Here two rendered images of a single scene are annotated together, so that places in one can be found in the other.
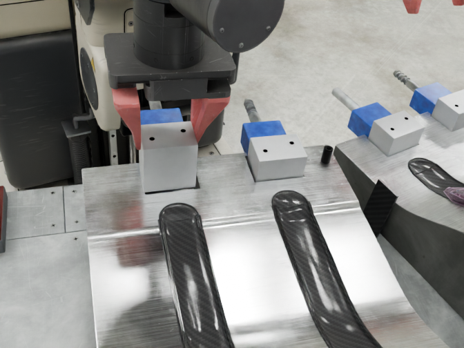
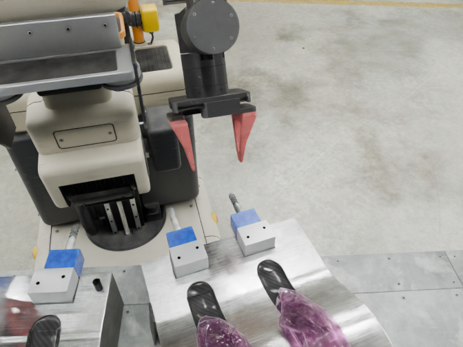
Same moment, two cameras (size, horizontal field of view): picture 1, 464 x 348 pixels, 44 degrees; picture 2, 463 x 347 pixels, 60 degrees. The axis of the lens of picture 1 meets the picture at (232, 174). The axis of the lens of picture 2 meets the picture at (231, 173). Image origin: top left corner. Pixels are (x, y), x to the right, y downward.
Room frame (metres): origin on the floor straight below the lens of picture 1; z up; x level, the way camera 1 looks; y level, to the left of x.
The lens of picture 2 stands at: (0.23, -0.34, 1.37)
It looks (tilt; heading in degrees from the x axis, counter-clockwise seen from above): 44 degrees down; 15
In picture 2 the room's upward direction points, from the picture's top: straight up
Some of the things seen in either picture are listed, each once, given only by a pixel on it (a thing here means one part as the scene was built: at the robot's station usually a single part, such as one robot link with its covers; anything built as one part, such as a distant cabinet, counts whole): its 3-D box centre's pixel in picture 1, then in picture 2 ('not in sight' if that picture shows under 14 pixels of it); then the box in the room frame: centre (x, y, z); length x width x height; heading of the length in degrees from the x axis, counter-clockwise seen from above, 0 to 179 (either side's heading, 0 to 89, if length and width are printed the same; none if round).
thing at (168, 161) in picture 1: (159, 126); not in sight; (0.45, 0.08, 0.92); 0.13 x 0.05 x 0.05; 18
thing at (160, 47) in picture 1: (169, 30); not in sight; (0.41, 0.06, 1.05); 0.10 x 0.07 x 0.07; 108
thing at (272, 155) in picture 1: (262, 137); (65, 260); (0.48, -0.03, 0.89); 0.13 x 0.05 x 0.05; 18
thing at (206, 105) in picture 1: (181, 102); not in sight; (0.41, 0.05, 0.97); 0.07 x 0.07 x 0.09; 18
